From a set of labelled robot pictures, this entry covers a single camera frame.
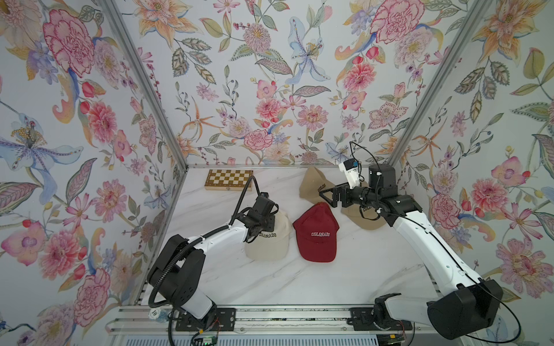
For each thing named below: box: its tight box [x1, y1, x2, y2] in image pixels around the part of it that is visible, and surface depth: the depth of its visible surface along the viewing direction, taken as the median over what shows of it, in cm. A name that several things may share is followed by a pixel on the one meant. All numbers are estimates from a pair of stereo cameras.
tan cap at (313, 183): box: [299, 166, 336, 204], surface depth 109 cm
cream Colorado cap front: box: [245, 209, 290, 261], surface depth 90 cm
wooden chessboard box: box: [204, 169, 254, 192], surface depth 115 cm
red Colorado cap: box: [292, 201, 340, 263], surface depth 91 cm
